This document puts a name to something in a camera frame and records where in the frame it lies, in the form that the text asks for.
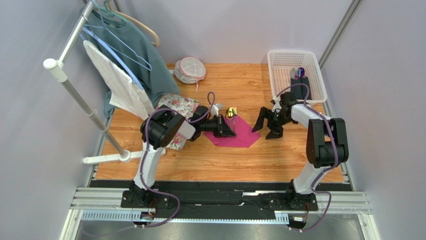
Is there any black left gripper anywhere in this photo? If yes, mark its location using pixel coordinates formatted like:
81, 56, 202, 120
200, 114, 236, 138

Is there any iridescent gold spoon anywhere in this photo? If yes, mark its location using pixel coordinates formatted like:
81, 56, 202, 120
226, 107, 235, 123

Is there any magenta paper napkin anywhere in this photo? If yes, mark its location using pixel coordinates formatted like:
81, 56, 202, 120
203, 116, 261, 148

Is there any iridescent fork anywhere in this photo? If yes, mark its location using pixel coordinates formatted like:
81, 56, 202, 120
232, 107, 237, 132

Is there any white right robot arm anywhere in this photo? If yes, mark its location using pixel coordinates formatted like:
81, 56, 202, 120
252, 91, 349, 210

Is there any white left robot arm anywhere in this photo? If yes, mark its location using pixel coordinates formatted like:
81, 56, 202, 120
120, 105, 237, 208

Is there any dark rolled napkin bundle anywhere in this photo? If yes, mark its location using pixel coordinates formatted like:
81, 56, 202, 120
290, 67, 312, 100

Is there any floral cloth mat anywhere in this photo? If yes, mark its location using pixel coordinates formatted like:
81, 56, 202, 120
155, 93, 201, 151

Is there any white plastic basket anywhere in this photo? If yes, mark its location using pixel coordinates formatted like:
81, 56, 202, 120
267, 49, 328, 106

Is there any white mesh laundry pouch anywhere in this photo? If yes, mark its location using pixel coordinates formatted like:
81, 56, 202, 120
173, 56, 207, 92

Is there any blue clothes hanger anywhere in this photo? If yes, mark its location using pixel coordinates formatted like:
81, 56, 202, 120
79, 11, 153, 90

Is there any white towel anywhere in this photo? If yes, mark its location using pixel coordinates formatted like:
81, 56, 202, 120
83, 40, 155, 120

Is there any wooden clothes hanger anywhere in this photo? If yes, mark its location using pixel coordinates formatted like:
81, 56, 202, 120
104, 0, 161, 48

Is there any teal t-shirt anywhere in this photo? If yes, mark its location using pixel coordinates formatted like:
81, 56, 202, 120
83, 10, 180, 120

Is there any metal clothes rack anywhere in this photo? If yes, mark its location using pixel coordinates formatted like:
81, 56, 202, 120
43, 0, 143, 165

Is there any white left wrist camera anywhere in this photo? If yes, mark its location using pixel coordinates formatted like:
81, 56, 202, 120
210, 103, 223, 116

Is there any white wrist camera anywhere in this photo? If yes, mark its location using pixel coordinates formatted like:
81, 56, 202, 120
271, 96, 282, 113
210, 103, 223, 116

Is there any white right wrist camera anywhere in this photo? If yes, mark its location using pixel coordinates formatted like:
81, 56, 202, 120
271, 96, 282, 113

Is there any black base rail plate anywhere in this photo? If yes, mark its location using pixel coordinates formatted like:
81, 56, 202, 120
120, 181, 319, 220

